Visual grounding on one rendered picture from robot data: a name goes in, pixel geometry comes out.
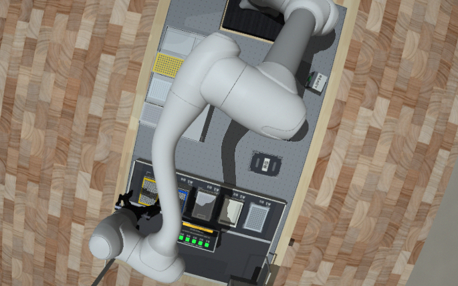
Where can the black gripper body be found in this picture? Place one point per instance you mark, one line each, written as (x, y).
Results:
(133, 208)

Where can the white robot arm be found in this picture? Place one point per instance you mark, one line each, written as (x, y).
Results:
(264, 99)

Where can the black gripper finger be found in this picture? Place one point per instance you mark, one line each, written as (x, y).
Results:
(150, 211)
(125, 199)

